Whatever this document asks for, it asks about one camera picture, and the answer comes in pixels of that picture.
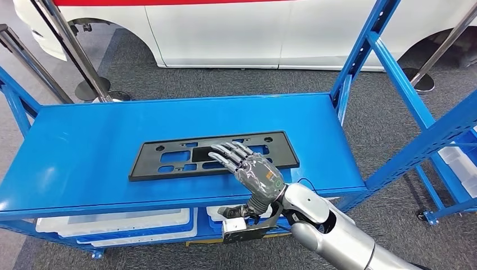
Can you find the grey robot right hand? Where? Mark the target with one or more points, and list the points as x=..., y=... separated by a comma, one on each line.
x=257, y=175

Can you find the black plastic plate bracket part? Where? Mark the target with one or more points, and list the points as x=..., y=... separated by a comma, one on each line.
x=149, y=167

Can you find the blue metal shelf rack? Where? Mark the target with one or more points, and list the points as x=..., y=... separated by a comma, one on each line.
x=111, y=149

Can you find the white car body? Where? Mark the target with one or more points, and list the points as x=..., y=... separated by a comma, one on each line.
x=223, y=33

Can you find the blue wheeled metal rack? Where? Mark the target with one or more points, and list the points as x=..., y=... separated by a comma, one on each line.
x=431, y=218

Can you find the black round stanchion base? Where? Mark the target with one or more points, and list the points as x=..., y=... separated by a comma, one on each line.
x=87, y=91

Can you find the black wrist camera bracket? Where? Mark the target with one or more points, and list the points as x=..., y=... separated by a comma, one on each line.
x=261, y=231

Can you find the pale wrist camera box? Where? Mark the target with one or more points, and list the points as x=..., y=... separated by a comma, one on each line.
x=234, y=227

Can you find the black-topped stanchion post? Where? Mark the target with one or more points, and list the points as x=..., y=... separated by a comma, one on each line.
x=33, y=63

